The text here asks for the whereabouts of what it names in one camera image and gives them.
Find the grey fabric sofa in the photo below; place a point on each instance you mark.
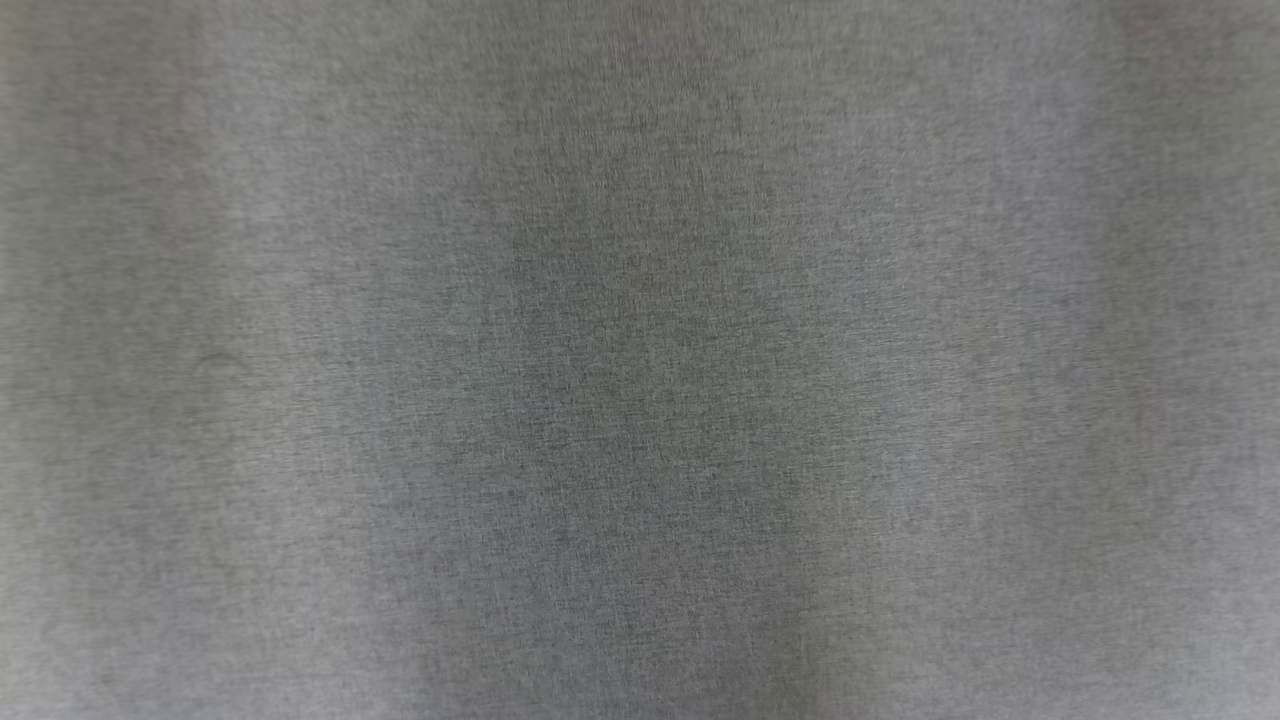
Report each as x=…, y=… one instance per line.
x=640, y=360

